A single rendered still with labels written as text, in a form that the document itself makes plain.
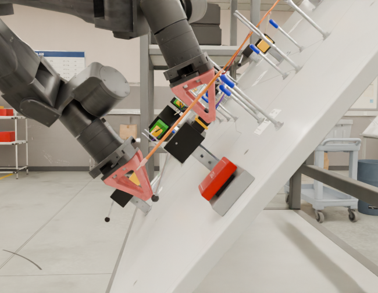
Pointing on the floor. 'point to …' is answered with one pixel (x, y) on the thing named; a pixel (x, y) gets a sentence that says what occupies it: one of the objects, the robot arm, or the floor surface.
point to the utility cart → (317, 191)
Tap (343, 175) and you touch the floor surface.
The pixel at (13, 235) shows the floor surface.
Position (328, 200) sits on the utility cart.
